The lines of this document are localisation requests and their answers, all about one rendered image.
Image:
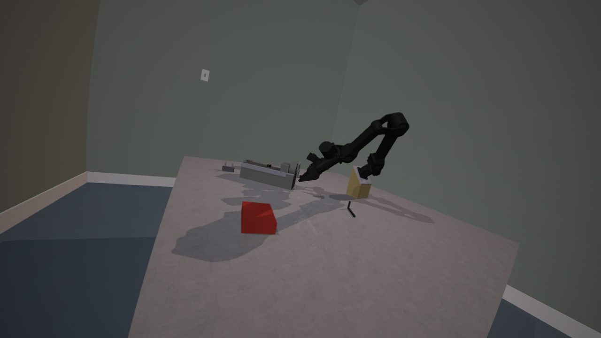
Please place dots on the red block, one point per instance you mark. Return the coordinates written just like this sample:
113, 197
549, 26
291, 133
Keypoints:
257, 218

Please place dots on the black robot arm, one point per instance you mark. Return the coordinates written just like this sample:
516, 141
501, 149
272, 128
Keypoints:
397, 125

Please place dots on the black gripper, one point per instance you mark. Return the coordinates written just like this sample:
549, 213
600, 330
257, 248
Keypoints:
313, 172

